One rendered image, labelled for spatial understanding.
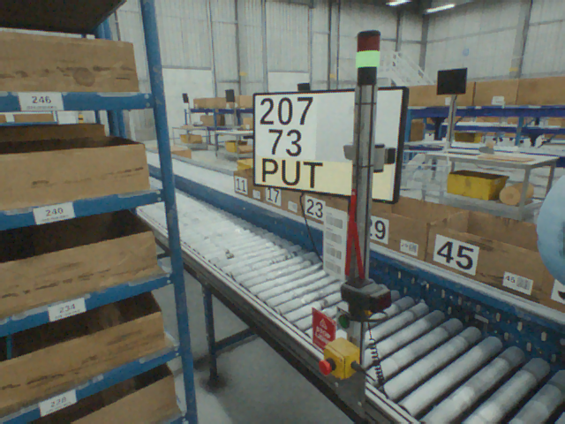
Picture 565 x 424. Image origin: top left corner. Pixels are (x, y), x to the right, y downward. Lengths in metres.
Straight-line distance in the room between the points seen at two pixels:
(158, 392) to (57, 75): 0.77
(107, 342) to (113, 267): 0.17
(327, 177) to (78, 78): 0.66
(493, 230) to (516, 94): 4.63
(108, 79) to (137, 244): 0.35
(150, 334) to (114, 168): 0.41
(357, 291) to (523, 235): 0.95
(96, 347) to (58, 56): 0.60
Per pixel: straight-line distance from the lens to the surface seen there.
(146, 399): 1.10
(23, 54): 0.82
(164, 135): 0.83
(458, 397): 1.21
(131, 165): 0.85
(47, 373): 0.98
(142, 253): 0.91
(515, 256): 1.44
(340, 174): 1.07
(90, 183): 0.84
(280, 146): 1.16
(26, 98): 0.79
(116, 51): 0.84
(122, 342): 0.98
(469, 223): 1.81
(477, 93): 6.51
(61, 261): 0.88
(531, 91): 6.21
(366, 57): 0.89
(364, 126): 0.89
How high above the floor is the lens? 1.52
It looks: 16 degrees down
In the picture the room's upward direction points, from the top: 1 degrees counter-clockwise
